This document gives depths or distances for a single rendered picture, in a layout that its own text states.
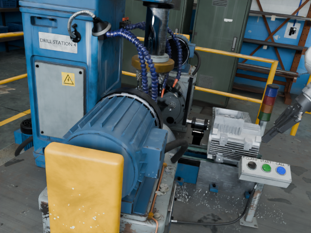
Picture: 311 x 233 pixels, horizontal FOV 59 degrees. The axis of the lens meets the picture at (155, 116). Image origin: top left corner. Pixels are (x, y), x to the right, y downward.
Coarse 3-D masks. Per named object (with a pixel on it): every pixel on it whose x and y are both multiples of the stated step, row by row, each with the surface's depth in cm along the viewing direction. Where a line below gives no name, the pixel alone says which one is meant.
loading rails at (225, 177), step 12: (192, 144) 136; (204, 144) 136; (192, 156) 135; (204, 156) 134; (180, 168) 127; (192, 168) 126; (204, 168) 124; (216, 168) 123; (228, 168) 121; (180, 180) 127; (192, 180) 128; (204, 180) 126; (216, 180) 125; (228, 180) 124; (240, 180) 123; (240, 192) 125
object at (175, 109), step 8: (168, 80) 149; (168, 88) 143; (176, 88) 143; (184, 88) 153; (160, 96) 145; (168, 96) 144; (176, 96) 143; (184, 96) 145; (160, 104) 146; (168, 104) 146; (176, 104) 145; (184, 104) 144; (168, 112) 147; (176, 112) 147; (168, 120) 149; (176, 120) 149
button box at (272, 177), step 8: (240, 160) 102; (248, 160) 100; (256, 160) 100; (264, 160) 100; (240, 168) 100; (248, 168) 98; (256, 168) 98; (272, 168) 98; (288, 168) 98; (240, 176) 99; (248, 176) 98; (256, 176) 97; (264, 176) 96; (272, 176) 96; (280, 176) 96; (288, 176) 96; (272, 184) 99; (280, 184) 98; (288, 184) 96
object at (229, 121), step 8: (216, 112) 120; (224, 112) 125; (232, 112) 124; (216, 120) 117; (224, 120) 116; (232, 120) 116; (240, 120) 115; (216, 128) 118; (224, 128) 117; (232, 128) 117; (240, 128) 116
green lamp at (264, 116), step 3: (261, 111) 146; (261, 114) 146; (264, 114) 145; (267, 114) 145; (270, 114) 145; (258, 117) 149; (261, 117) 147; (264, 117) 146; (267, 117) 145; (264, 120) 146; (267, 120) 146
